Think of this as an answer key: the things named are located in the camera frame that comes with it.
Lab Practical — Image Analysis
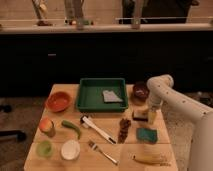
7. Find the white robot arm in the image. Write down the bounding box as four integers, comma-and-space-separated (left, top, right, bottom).
147, 74, 213, 171

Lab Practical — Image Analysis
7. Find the dark brown bowl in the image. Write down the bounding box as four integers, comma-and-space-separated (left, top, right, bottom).
133, 82, 149, 101

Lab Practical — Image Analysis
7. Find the red orange bowl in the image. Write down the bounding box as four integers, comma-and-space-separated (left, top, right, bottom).
45, 91, 71, 112

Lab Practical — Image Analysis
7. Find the green sponge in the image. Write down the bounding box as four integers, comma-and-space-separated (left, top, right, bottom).
136, 128, 158, 143

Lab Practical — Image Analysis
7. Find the yellow corn cob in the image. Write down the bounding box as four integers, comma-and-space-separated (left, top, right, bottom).
133, 154, 169, 166

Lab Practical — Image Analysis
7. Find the grey cloth piece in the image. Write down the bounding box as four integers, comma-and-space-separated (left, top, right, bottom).
102, 90, 122, 103

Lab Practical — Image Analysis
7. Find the green plastic tray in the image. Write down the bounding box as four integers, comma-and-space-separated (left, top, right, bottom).
76, 78, 128, 113

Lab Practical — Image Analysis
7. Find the silver fork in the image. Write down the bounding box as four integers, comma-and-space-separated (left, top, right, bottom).
88, 140, 118, 165

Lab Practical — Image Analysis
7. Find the green chili pepper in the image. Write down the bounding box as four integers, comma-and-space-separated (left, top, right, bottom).
61, 120, 81, 139

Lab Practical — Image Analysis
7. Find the white round cup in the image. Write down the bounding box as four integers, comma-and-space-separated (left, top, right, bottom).
61, 140, 80, 160

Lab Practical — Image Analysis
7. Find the light green cup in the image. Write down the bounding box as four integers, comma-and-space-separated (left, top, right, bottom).
36, 140, 53, 158

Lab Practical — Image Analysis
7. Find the white handled peeler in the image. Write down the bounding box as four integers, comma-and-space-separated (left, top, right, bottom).
80, 115, 116, 144

